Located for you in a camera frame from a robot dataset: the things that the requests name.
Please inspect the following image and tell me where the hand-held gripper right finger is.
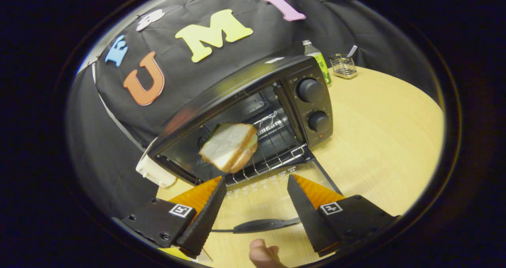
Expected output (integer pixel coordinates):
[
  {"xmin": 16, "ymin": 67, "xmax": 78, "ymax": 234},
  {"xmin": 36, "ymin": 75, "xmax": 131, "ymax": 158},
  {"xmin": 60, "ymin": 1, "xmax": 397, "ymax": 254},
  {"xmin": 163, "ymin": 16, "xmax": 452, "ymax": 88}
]
[{"xmin": 287, "ymin": 174, "xmax": 400, "ymax": 258}]

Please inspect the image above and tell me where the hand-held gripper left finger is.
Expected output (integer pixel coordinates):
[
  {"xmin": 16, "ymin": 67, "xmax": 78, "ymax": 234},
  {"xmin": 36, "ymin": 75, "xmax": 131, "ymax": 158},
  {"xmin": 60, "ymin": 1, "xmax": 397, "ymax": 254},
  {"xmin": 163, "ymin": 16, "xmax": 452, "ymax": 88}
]
[{"xmin": 113, "ymin": 176, "xmax": 227, "ymax": 260}]

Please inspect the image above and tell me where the white bread sandwich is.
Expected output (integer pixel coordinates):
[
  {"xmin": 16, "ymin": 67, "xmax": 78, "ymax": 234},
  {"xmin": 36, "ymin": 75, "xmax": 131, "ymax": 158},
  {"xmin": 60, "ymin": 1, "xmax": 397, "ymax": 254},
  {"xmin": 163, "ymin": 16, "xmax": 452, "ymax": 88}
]
[{"xmin": 198, "ymin": 123, "xmax": 259, "ymax": 174}]

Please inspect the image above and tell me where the black toaster oven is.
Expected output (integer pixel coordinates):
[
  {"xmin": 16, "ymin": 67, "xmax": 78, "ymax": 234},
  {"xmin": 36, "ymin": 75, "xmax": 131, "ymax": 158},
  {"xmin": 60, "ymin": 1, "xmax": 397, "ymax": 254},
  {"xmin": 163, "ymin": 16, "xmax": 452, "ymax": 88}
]
[{"xmin": 148, "ymin": 55, "xmax": 344, "ymax": 235}]

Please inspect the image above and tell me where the white pop-up toaster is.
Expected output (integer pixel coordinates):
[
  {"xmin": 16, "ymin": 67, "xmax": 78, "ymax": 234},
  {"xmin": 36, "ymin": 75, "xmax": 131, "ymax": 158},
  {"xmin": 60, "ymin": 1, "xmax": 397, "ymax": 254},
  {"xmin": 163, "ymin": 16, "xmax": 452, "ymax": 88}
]
[{"xmin": 136, "ymin": 140, "xmax": 177, "ymax": 188}]

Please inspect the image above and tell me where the green label bottle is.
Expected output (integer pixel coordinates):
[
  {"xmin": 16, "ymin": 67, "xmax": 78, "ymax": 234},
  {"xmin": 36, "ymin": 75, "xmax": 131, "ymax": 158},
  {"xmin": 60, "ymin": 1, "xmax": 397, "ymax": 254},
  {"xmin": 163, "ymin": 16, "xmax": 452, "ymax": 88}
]
[{"xmin": 302, "ymin": 40, "xmax": 332, "ymax": 87}]

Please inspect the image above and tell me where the wire mesh utensil holder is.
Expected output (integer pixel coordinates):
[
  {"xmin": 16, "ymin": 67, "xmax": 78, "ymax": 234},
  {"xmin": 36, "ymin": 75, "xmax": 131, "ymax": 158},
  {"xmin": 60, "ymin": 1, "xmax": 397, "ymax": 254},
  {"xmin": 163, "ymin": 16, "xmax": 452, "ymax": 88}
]
[{"xmin": 329, "ymin": 53, "xmax": 359, "ymax": 80}]

